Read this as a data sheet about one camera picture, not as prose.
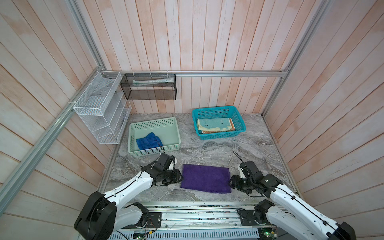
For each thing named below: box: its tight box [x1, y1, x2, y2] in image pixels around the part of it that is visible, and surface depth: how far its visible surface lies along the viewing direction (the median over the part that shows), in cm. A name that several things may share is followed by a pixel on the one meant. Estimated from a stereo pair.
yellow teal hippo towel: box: [197, 117, 233, 131], surface depth 113 cm
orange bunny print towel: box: [202, 118, 236, 133], surface depth 109 cm
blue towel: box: [136, 132, 164, 150], surface depth 100 cm
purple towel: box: [180, 164, 232, 193], surface depth 88 cm
